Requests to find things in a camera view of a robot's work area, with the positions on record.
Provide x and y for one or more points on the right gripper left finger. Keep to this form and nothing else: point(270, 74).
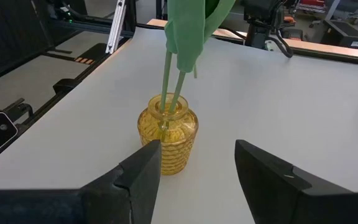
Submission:
point(120, 199)

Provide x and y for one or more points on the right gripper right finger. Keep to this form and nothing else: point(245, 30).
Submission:
point(275, 193)

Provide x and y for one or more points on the red artificial tulip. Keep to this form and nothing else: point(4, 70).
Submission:
point(185, 37)
point(219, 18)

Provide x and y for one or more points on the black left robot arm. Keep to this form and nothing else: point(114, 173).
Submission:
point(258, 28)

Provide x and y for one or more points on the yellow textured glass vase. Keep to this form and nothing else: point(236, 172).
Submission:
point(172, 146)

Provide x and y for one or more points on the silver aluminium extrusion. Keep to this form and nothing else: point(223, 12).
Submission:
point(116, 28)

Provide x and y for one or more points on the black equipment case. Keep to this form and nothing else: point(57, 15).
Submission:
point(343, 34)

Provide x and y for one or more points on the orange shop vacuum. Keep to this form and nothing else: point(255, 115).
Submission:
point(288, 19)

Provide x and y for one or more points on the black fabric panel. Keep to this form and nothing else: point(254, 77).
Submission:
point(8, 37)

